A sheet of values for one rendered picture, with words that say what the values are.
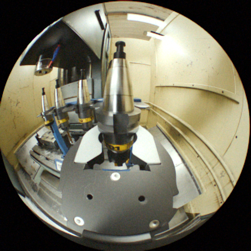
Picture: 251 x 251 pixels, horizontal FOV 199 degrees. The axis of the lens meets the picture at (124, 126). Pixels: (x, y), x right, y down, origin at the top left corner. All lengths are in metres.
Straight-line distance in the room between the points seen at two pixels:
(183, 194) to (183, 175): 0.14
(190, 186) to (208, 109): 0.46
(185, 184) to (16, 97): 2.11
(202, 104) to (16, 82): 2.09
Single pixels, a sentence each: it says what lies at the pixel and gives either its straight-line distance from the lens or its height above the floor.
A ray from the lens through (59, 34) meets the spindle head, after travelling 0.52.
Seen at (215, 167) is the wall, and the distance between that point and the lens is 0.50.
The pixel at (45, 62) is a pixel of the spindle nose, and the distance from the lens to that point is 0.64.
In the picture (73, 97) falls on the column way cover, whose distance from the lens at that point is 0.95.
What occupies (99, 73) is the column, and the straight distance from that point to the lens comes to 0.86.
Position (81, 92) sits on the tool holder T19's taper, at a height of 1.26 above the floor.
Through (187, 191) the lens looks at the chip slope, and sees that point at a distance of 0.58.
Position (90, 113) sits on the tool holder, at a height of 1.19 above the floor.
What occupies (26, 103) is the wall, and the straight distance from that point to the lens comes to 1.64.
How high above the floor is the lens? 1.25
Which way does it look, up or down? 28 degrees down
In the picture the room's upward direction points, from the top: 1 degrees clockwise
